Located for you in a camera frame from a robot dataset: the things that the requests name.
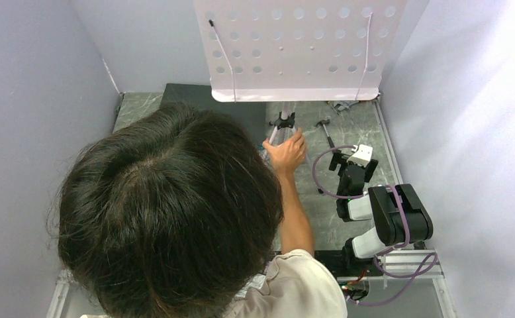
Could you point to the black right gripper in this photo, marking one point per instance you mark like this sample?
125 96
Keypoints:
340 161

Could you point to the pink music stand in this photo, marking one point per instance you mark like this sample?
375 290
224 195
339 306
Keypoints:
296 51

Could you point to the dark network switch box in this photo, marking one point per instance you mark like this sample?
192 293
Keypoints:
251 115

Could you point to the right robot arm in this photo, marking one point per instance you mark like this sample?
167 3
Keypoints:
398 217

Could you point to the person's right forearm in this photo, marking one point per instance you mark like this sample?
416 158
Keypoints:
295 229

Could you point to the person's right hand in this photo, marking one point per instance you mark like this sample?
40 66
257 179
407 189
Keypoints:
288 156

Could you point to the claw hammer with black grip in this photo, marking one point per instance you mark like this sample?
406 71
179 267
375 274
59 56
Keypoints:
324 124

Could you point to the person's cream t-shirt torso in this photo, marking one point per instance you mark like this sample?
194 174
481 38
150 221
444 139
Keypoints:
301 289

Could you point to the person's head dark hair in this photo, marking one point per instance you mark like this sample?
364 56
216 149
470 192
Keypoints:
170 216

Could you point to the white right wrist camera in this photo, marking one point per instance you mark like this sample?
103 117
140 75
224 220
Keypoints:
362 155

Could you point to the aluminium table edge rail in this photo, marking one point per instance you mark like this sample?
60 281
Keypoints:
388 144

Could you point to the aluminium front frame rail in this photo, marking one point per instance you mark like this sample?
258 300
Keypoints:
411 263

